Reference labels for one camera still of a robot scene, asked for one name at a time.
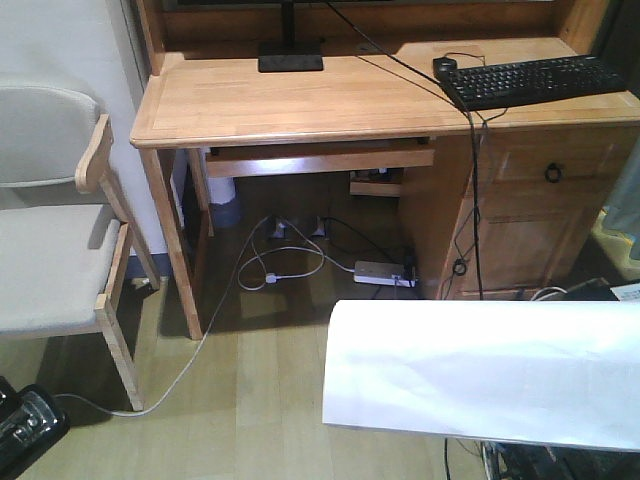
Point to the white paper sheets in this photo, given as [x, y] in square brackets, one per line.
[538, 372]

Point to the black orange stapler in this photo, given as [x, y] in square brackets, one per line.
[31, 423]

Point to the wooden desk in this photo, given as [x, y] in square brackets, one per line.
[493, 210]

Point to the white power strip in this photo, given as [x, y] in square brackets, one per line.
[384, 274]

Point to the black monitor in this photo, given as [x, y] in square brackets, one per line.
[299, 35]

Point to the black computer mouse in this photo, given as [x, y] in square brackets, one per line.
[444, 67]

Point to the black keyboard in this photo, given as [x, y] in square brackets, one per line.
[532, 82]

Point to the wooden chair grey cushion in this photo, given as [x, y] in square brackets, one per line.
[67, 230]

